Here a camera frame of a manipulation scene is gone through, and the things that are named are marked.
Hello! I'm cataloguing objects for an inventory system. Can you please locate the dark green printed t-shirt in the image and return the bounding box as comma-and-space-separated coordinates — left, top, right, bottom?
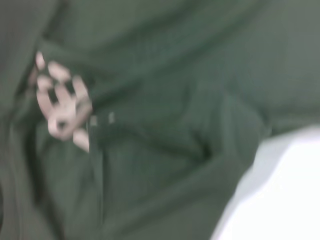
0, 0, 320, 240

